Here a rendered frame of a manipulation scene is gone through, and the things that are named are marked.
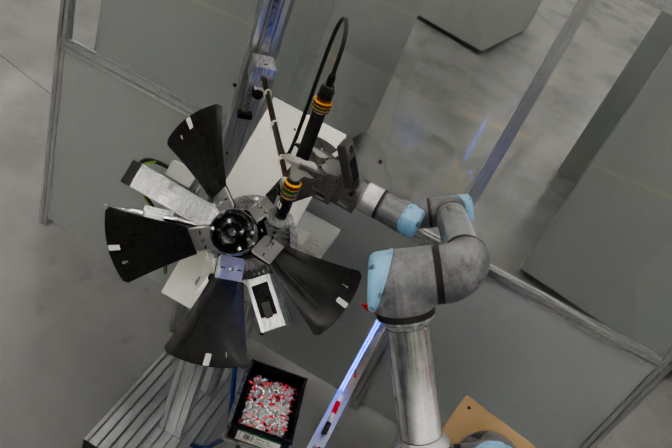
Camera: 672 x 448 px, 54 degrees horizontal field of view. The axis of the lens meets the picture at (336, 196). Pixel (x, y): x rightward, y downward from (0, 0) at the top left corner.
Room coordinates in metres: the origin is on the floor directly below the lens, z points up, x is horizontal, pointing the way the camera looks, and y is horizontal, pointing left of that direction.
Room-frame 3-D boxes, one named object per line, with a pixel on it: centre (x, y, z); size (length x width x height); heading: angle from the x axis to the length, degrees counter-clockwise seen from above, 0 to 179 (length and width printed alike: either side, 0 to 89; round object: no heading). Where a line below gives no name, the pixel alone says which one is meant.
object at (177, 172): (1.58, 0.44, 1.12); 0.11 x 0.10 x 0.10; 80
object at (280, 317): (1.37, 0.06, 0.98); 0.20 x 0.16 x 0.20; 170
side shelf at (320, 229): (1.91, 0.13, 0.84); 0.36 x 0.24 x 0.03; 80
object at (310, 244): (1.84, 0.05, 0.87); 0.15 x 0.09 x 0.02; 81
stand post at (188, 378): (1.48, 0.23, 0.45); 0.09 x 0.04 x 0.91; 80
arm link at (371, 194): (1.32, -0.08, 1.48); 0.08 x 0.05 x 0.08; 170
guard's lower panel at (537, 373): (2.06, -0.02, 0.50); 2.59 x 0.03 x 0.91; 80
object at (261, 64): (1.92, 0.38, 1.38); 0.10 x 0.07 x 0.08; 25
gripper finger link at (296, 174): (1.31, 0.11, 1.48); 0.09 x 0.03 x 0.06; 96
